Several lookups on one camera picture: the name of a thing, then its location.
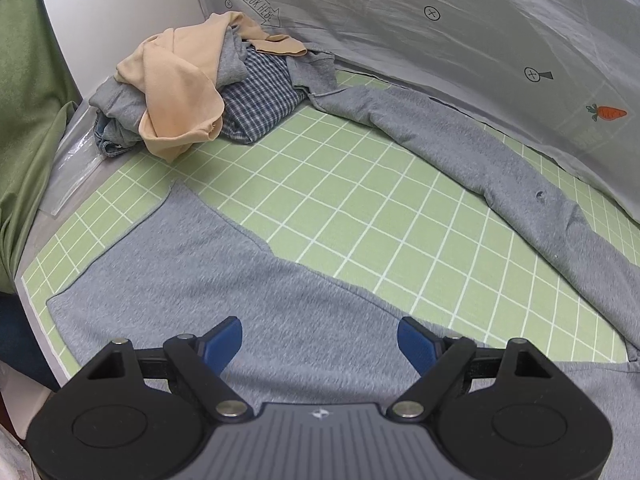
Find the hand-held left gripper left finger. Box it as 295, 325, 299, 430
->
76, 316, 254, 421

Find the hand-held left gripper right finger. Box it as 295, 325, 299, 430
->
386, 316, 568, 421

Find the large grey cotton garment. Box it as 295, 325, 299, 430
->
46, 50, 640, 480

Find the green checked mat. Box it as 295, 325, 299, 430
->
20, 67, 640, 392

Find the dark blue cloth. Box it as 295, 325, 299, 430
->
0, 292, 62, 392

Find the white cloth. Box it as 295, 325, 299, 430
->
0, 359, 40, 480

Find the clear plastic bag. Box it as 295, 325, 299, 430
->
47, 105, 110, 217

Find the blue denim garment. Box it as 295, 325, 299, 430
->
92, 110, 142, 159

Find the blue plaid shirt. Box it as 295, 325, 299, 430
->
219, 42, 309, 147

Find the beige garment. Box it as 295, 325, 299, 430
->
114, 11, 308, 163

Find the crumpled grey garment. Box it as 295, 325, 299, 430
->
89, 24, 252, 153

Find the green curtain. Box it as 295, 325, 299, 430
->
0, 0, 82, 297

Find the grey printed sheet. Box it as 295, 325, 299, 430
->
185, 0, 640, 221

